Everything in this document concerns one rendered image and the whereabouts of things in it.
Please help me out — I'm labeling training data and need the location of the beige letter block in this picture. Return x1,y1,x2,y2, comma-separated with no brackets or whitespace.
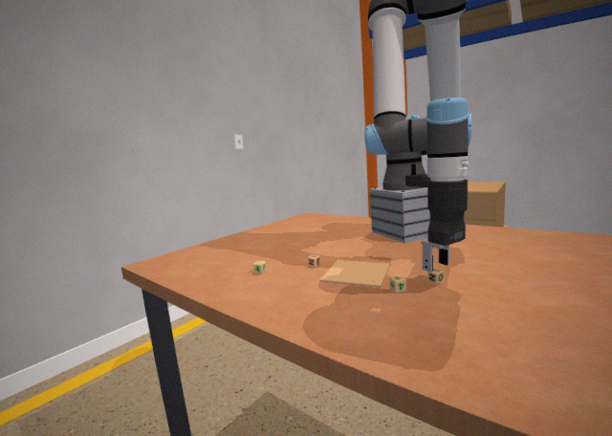
427,268,445,284
389,275,406,293
253,261,267,273
308,254,321,267

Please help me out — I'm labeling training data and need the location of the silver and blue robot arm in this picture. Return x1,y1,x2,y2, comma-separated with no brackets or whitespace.
364,0,472,190

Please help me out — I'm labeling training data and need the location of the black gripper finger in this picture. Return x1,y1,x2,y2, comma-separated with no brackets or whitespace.
439,245,449,265
421,240,444,272

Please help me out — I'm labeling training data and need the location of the tan square mat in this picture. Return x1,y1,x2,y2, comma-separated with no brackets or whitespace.
320,260,390,287

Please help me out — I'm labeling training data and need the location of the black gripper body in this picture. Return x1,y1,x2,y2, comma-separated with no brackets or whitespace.
405,157,469,246

